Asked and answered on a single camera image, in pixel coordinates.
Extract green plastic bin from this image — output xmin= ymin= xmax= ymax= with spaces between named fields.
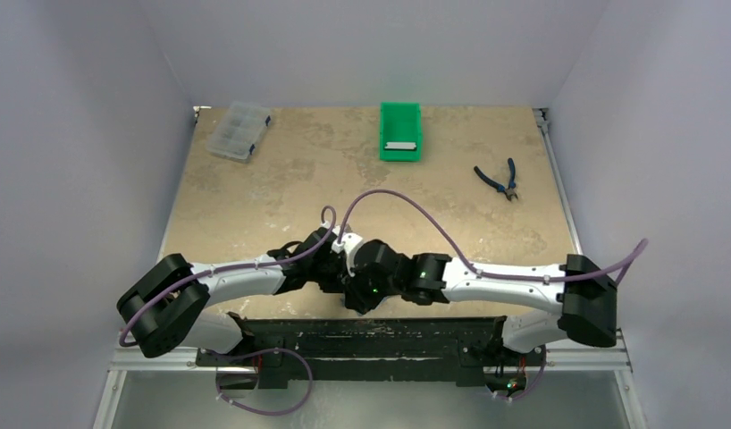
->
xmin=378 ymin=102 xmax=423 ymax=163

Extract aluminium frame rail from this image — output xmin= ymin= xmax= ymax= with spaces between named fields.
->
xmin=107 ymin=296 xmax=633 ymax=373

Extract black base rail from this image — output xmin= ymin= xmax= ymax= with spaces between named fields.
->
xmin=196 ymin=316 xmax=546 ymax=391

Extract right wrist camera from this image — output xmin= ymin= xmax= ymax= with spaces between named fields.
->
xmin=331 ymin=231 xmax=364 ymax=277

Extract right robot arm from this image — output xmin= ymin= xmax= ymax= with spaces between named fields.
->
xmin=332 ymin=235 xmax=618 ymax=364

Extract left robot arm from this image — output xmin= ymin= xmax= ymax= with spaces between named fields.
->
xmin=115 ymin=223 xmax=338 ymax=366

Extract stack of credit cards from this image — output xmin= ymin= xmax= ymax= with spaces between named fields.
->
xmin=384 ymin=141 xmax=417 ymax=151

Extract clear plastic organizer box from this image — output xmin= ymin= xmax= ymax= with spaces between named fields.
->
xmin=206 ymin=101 xmax=272 ymax=163

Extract blue handled pliers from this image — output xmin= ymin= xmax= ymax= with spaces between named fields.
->
xmin=474 ymin=157 xmax=519 ymax=201

